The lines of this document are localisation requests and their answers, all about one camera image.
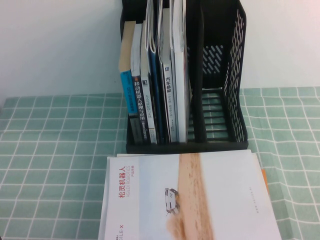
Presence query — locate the grey spine book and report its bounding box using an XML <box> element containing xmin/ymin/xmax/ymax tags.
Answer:
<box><xmin>139</xmin><ymin>19</ymin><xmax>159</xmax><ymax>145</ymax></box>

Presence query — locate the AgileX robotics brochure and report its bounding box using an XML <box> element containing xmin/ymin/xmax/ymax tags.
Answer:
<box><xmin>98</xmin><ymin>151</ymin><xmax>284</xmax><ymax>240</ymax></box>

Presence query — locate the orange book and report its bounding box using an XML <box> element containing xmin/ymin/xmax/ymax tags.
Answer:
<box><xmin>260</xmin><ymin>167</ymin><xmax>270</xmax><ymax>198</ymax></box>

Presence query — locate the cyan spine book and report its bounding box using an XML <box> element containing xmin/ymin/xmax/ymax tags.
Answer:
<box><xmin>117</xmin><ymin>20</ymin><xmax>144</xmax><ymax>145</ymax></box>

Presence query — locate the black plastic book holder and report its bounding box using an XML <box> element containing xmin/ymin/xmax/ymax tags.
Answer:
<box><xmin>117</xmin><ymin>0</ymin><xmax>250</xmax><ymax>155</ymax></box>

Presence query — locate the white spine car book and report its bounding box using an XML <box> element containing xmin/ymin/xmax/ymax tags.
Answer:
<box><xmin>161</xmin><ymin>7</ymin><xmax>179</xmax><ymax>144</ymax></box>

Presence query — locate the green checked tablecloth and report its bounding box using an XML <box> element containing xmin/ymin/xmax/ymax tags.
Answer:
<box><xmin>0</xmin><ymin>86</ymin><xmax>320</xmax><ymax>240</ymax></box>

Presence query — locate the thin blue cover brochure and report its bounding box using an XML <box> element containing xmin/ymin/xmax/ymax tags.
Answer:
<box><xmin>144</xmin><ymin>0</ymin><xmax>166</xmax><ymax>145</ymax></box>

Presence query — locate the white spine Chinese title book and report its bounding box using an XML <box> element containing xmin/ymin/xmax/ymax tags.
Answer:
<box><xmin>129</xmin><ymin>23</ymin><xmax>153</xmax><ymax>145</ymax></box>

